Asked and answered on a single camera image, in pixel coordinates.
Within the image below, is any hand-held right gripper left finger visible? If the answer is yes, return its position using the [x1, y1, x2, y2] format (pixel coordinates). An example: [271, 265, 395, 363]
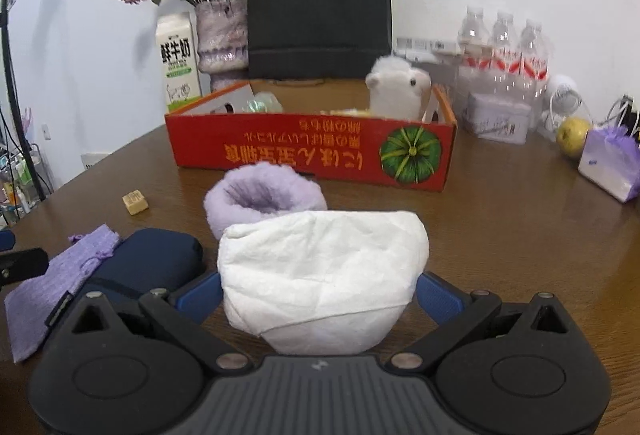
[70, 271, 253, 376]

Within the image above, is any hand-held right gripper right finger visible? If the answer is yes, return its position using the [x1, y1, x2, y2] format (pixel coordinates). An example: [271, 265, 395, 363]
[387, 272, 571, 375]

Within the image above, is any purple fabric pouch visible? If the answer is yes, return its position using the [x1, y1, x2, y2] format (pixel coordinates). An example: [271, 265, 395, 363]
[5, 224, 121, 363]

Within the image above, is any navy zipper case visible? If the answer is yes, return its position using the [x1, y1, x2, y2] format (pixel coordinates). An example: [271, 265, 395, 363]
[45, 228, 205, 327]

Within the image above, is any purple fluffy band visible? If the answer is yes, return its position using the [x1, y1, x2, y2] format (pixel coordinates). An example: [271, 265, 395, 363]
[204, 163, 328, 241]

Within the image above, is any beige eraser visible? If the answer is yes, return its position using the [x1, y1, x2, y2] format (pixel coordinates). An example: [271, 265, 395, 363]
[122, 190, 149, 216]

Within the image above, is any white cloth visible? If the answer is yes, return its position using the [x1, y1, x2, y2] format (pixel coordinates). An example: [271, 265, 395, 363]
[217, 210, 431, 357]

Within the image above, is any red cardboard box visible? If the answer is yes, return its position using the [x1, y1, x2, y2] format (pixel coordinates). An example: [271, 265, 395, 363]
[165, 82, 457, 193]

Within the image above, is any iridescent crinkled wrap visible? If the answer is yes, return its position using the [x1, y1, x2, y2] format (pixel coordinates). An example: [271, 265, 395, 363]
[242, 92, 284, 114]

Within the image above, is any white and yellow alpaca plush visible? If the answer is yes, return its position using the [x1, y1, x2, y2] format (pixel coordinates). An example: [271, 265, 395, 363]
[320, 56, 433, 122]

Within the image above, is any metal storage rack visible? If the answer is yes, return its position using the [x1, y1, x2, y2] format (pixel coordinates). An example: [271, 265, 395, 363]
[0, 142, 53, 226]

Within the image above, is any black light stand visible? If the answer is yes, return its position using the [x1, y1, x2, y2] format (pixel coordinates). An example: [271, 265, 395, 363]
[0, 0, 48, 203]

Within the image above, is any grey tin box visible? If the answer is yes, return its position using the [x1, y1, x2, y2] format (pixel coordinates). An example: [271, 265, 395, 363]
[460, 91, 533, 146]

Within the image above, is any yellow green apple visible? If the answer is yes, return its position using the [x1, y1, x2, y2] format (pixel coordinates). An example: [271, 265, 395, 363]
[557, 117, 594, 158]

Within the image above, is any purple tissue pack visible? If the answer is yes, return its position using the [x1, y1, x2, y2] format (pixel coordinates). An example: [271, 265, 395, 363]
[577, 125, 640, 203]

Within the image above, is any milk carton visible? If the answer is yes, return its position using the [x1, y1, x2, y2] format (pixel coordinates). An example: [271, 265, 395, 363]
[155, 12, 202, 113]

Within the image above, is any small white fan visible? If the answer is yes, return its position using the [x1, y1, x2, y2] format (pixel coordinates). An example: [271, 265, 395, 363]
[545, 75, 584, 126]

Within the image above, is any flat white box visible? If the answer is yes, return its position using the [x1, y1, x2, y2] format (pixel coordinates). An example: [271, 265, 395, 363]
[395, 36, 463, 56]

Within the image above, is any white cable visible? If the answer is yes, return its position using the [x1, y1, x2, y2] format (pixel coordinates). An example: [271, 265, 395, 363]
[537, 95, 640, 138]

